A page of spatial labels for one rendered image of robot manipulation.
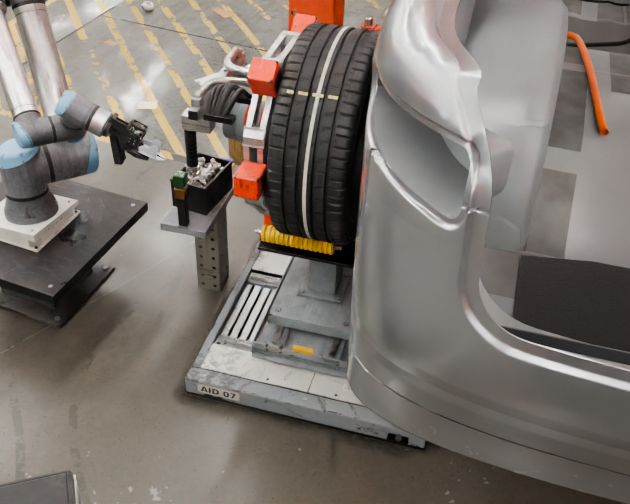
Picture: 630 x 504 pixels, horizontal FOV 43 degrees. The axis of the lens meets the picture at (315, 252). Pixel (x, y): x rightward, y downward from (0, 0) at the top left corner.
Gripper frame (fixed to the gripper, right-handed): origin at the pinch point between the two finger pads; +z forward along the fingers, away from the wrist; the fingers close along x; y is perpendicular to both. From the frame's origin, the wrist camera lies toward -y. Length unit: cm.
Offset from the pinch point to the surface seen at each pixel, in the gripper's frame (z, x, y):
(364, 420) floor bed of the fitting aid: 97, -43, -22
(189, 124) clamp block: 4.1, -13.9, 27.9
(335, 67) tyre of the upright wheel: 33, -11, 66
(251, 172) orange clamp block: 26, -29, 34
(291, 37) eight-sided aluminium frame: 19, 12, 56
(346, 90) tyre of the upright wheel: 38, -18, 65
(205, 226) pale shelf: 23.2, -1.6, -15.4
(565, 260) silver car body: 102, -52, 73
